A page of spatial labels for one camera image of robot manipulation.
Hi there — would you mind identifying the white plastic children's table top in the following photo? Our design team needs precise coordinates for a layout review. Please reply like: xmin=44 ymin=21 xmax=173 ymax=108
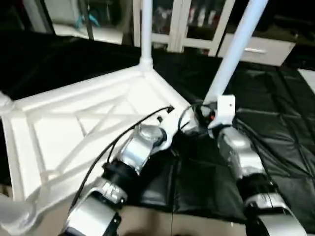
xmin=0 ymin=64 xmax=195 ymax=232

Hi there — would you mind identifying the black plastic work mat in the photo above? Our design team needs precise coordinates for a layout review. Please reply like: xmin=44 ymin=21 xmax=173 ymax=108
xmin=0 ymin=34 xmax=315 ymax=232

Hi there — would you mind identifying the white low drawer unit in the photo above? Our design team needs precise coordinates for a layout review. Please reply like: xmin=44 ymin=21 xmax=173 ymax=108
xmin=217 ymin=34 xmax=296 ymax=67

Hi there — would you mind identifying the white glass door cabinet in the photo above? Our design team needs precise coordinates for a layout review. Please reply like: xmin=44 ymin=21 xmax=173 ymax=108
xmin=132 ymin=0 xmax=236 ymax=55

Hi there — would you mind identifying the white side table board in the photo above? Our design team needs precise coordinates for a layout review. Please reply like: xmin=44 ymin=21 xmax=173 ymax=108
xmin=298 ymin=68 xmax=315 ymax=94

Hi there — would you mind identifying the teal plastic object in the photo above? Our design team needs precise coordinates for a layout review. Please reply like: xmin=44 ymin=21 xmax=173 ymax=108
xmin=74 ymin=15 xmax=99 ymax=28

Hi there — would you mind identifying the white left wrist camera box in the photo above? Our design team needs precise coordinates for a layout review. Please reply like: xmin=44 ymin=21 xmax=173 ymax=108
xmin=157 ymin=125 xmax=174 ymax=152

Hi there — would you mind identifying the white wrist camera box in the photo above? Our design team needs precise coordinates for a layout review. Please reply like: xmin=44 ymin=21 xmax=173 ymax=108
xmin=157 ymin=125 xmax=174 ymax=152
xmin=207 ymin=95 xmax=236 ymax=131

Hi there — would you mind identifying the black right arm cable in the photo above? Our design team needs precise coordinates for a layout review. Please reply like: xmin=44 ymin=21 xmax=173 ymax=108
xmin=177 ymin=104 xmax=207 ymax=133

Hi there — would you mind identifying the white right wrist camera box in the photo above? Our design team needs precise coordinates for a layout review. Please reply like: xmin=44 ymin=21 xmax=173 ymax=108
xmin=207 ymin=95 xmax=236 ymax=131

